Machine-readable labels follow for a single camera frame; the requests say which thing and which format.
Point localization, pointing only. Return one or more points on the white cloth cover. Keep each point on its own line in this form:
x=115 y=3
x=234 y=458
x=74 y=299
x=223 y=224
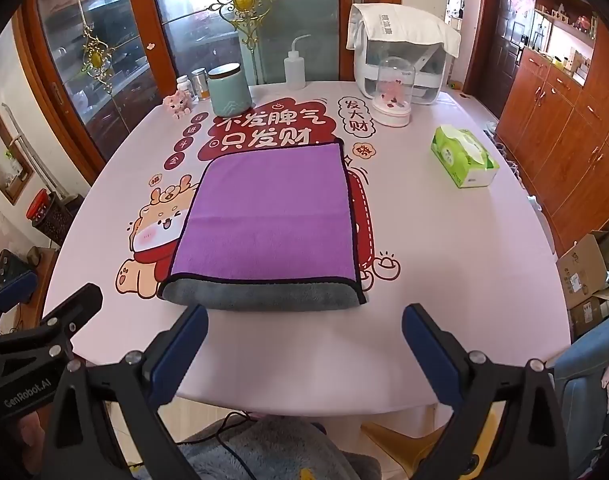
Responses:
x=390 y=22

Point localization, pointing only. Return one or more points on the cardboard box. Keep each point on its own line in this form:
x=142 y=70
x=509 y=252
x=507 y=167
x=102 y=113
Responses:
x=584 y=275

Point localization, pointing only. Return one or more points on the small white pill bottle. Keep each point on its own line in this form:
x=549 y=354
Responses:
x=183 y=83

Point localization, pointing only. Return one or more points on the grey fluffy cushion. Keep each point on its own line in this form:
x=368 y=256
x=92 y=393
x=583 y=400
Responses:
x=272 y=447

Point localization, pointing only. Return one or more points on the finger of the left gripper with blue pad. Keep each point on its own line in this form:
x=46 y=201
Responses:
x=17 y=291

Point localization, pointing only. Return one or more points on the glass dome pink ornament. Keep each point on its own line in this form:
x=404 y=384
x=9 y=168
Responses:
x=391 y=103

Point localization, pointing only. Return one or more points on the white appliance with window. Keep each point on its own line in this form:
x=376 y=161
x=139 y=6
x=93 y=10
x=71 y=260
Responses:
x=421 y=68

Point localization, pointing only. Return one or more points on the teal ceramic canister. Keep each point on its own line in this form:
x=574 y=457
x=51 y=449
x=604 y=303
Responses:
x=229 y=90

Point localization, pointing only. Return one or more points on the green tissue pack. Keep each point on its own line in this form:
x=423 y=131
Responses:
x=464 y=158

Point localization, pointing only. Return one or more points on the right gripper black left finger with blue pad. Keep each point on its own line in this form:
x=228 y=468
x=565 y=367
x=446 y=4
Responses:
x=80 y=442

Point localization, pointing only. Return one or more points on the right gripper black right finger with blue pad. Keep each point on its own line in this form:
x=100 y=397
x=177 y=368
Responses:
x=506 y=422

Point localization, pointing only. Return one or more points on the white squeeze wash bottle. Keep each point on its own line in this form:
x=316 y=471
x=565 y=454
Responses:
x=294 y=66

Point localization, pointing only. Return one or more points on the red basket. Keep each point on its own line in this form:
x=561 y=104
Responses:
x=39 y=205

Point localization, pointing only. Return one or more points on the pink block figurine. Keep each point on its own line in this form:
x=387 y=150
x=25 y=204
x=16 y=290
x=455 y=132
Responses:
x=179 y=104

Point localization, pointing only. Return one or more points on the glass door gold ornament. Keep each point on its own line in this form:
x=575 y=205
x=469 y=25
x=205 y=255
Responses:
x=102 y=49

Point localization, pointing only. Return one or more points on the wooden cabinet row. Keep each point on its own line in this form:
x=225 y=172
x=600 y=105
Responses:
x=558 y=133

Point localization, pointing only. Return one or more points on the yellow stool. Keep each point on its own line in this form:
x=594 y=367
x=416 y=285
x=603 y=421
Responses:
x=410 y=452

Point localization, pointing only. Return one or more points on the purple and grey towel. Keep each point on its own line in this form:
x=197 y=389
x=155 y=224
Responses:
x=270 y=230

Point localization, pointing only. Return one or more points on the blue denim garment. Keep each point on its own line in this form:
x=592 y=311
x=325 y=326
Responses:
x=581 y=380

